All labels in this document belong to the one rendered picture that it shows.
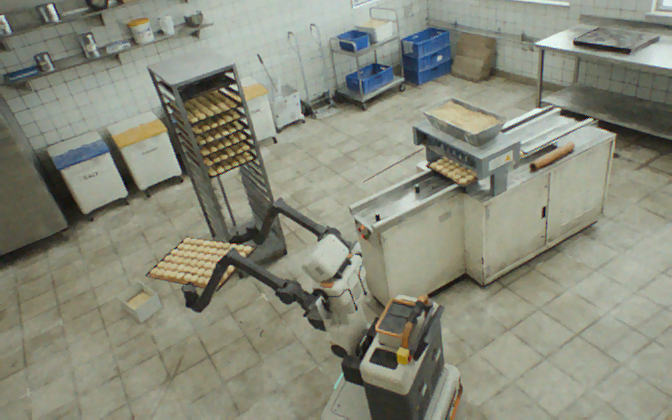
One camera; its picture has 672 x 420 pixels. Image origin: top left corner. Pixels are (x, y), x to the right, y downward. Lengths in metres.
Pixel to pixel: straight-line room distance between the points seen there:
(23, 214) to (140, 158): 1.25
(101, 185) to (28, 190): 0.74
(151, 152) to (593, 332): 4.65
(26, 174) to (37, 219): 0.49
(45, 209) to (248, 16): 3.25
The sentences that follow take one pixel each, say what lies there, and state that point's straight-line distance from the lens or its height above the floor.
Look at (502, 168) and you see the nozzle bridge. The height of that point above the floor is 1.03.
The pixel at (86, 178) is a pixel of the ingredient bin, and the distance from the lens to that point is 6.14.
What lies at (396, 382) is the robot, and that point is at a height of 0.79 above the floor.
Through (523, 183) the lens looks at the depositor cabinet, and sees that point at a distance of 3.79.
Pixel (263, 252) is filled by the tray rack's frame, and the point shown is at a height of 0.15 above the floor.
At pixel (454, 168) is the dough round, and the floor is 0.91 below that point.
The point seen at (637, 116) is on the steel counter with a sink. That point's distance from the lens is 6.07.
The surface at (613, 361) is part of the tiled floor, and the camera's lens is 3.83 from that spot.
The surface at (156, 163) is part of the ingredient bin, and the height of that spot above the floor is 0.37.
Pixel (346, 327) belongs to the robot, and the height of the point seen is 0.84.
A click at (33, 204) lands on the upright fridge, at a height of 0.56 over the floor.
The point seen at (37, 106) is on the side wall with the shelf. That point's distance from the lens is 6.55.
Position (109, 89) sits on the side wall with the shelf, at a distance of 6.58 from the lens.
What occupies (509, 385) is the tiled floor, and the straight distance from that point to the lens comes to 3.60.
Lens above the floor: 2.89
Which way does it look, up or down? 33 degrees down
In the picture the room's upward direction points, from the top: 12 degrees counter-clockwise
